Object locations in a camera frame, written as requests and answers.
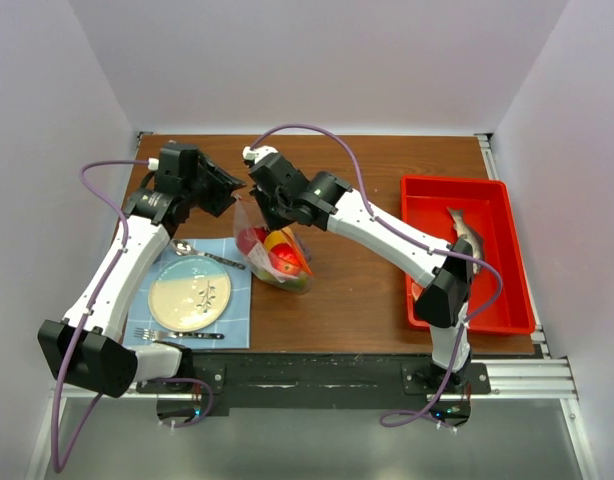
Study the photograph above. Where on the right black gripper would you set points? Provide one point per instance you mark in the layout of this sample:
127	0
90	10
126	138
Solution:
271	221

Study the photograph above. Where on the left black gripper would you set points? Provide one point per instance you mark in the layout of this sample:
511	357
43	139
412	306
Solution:
224	185

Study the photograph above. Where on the orange peach fruit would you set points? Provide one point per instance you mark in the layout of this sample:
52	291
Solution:
277	237

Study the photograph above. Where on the red pomegranate fruit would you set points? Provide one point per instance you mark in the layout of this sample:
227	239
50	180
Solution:
250	237

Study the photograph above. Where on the clear zip top bag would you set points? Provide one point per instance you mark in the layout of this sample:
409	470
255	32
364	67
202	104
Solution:
247	214

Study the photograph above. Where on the red apple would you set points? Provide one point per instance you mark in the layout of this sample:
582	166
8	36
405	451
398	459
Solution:
284	259

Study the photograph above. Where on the yellow green mango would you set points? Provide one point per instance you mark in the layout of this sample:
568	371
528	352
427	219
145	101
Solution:
296	284

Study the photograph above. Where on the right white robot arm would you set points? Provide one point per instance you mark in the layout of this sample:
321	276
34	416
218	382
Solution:
333	205

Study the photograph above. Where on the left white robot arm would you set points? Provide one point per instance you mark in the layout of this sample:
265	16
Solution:
84	348

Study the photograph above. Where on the metal spoon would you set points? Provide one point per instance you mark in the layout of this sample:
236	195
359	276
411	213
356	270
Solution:
184	248

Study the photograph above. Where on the cream ceramic plate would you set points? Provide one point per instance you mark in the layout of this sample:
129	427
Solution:
189	294

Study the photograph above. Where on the blue placemat cloth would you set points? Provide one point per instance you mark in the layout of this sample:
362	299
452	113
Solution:
234	322

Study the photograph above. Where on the watermelon slice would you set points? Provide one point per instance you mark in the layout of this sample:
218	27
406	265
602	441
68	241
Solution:
416	291

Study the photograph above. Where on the grey toy fish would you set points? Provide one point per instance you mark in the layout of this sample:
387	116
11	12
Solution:
468	233

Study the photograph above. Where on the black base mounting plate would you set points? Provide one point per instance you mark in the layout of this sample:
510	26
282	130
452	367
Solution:
338	381

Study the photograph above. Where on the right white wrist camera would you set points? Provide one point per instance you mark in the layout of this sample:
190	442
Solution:
251	155

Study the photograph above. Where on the black handled knife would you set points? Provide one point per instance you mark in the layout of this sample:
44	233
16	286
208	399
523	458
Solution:
154	335

